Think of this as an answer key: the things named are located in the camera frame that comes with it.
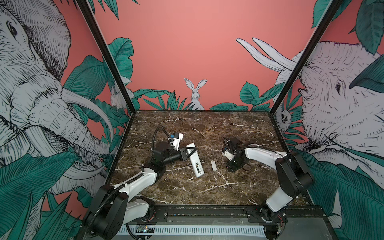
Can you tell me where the white remote control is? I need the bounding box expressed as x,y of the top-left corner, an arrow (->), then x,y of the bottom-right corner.
186,143 -> 205,178

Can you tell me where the white battery cover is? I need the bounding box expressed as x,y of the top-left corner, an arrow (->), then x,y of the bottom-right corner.
211,161 -> 217,171

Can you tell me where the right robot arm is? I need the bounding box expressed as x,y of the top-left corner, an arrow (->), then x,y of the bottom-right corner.
222,138 -> 315,223

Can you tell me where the small circuit board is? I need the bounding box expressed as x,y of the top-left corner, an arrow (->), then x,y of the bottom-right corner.
137,225 -> 155,235

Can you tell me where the white ventilated strip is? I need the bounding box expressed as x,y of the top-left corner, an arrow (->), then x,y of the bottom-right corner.
130,225 -> 266,237

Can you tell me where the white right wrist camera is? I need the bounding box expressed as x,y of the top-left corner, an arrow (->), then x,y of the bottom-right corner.
222,150 -> 235,161

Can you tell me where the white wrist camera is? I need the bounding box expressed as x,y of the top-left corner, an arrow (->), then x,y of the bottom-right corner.
222,150 -> 235,161
168,133 -> 184,151

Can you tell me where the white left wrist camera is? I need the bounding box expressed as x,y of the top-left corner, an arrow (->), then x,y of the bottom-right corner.
168,133 -> 184,151

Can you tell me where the black front mounting rail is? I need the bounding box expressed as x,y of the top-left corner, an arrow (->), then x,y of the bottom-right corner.
85,204 -> 328,224

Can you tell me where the black left frame post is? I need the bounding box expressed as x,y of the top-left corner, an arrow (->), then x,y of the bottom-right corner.
76,0 -> 136,115

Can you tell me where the black frame post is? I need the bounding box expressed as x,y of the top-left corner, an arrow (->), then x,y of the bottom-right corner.
76,0 -> 136,115
269,0 -> 343,115

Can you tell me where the black right frame post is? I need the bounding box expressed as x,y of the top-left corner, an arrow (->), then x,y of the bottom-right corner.
269,0 -> 343,115

